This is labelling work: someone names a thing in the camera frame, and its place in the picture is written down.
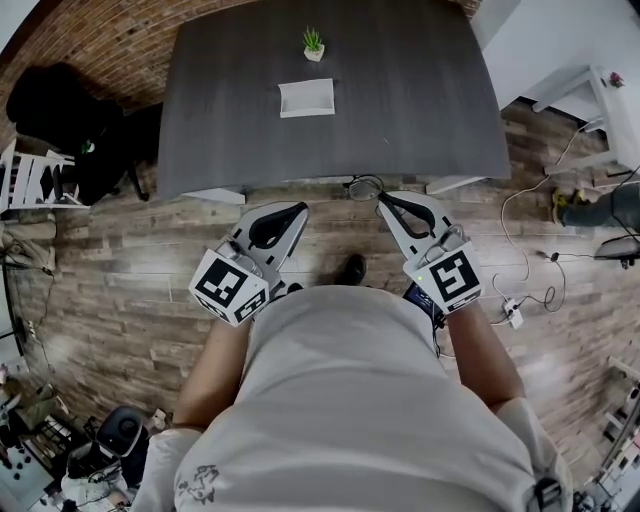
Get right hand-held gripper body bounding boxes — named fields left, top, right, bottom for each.
left=402, top=223, right=487, bottom=316

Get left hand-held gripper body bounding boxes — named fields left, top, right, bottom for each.
left=188, top=227, right=304, bottom=329

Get black thin-framed glasses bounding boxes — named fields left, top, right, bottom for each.
left=343, top=173, right=387, bottom=203

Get white glasses case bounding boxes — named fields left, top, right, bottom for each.
left=277, top=77, right=337, bottom=120

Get person's right forearm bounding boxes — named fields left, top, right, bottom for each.
left=442, top=299, right=526, bottom=410

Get person's left forearm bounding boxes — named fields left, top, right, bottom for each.
left=172, top=304, right=252, bottom=432

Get blue-screen device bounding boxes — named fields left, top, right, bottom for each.
left=403, top=282, right=446, bottom=330

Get white table foot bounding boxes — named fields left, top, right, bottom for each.
left=425, top=174, right=489, bottom=195
left=179, top=186, right=247, bottom=206

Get person's black shoe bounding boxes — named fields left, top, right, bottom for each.
left=339, top=253, right=368, bottom=288

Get white power strip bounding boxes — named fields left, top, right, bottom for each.
left=501, top=298, right=525, bottom=330

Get person's white shirt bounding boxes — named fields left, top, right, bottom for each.
left=132, top=284, right=574, bottom=512

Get black chair base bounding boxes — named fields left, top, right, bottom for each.
left=593, top=236, right=640, bottom=270

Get small green potted plant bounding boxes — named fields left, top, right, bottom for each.
left=301, top=27, right=326, bottom=64

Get black and white round device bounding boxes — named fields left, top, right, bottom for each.
left=94, top=405, right=149, bottom=459

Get white side desk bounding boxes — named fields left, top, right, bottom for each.
left=530, top=63, right=640, bottom=176

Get white slatted rack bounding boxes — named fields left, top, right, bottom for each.
left=0, top=139, right=92, bottom=210

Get black office chair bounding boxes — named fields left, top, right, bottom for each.
left=5, top=62, right=151, bottom=205

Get long white cable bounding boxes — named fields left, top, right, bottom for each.
left=492, top=122, right=609, bottom=314

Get black floor cable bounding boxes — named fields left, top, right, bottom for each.
left=519, top=248, right=601, bottom=314

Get metal wire rack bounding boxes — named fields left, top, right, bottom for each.
left=582, top=355, right=640, bottom=512

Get black strap buckle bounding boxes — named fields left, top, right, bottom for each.
left=532, top=477, right=562, bottom=512

